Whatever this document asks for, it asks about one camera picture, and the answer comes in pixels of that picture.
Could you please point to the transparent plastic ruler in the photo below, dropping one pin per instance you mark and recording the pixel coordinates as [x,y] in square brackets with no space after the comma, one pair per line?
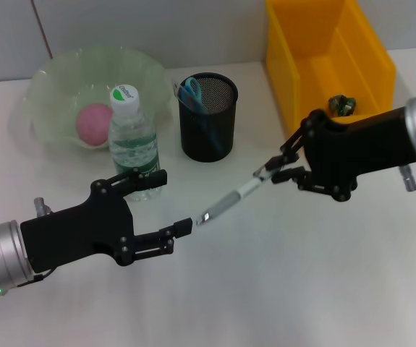
[178,92]

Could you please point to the clear green-label water bottle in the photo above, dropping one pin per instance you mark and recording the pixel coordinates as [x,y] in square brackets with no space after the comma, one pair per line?
[135,144]

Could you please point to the green plastic wrapper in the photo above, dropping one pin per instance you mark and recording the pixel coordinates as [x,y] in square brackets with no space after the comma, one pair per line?
[342,105]

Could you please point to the black mesh pen holder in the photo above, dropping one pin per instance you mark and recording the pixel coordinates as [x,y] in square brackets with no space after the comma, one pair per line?
[207,137]

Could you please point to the pink toy peach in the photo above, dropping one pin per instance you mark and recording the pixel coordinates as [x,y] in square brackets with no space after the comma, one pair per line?
[93,124]

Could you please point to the silver pen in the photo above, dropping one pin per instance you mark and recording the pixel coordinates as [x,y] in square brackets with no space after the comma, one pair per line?
[229,199]

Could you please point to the yellow plastic bin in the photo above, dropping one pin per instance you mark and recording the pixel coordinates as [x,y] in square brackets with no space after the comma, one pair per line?
[338,72]

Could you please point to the blue scissors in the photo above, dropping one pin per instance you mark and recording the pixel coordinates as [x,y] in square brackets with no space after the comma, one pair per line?
[193,92]

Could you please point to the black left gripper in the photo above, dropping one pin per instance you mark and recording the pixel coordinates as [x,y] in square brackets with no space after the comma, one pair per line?
[81,227]

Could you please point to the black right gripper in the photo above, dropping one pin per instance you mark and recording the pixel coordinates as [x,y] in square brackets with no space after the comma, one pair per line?
[359,144]

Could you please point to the pale green glass fruit plate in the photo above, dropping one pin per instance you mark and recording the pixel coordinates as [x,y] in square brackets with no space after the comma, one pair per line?
[66,76]

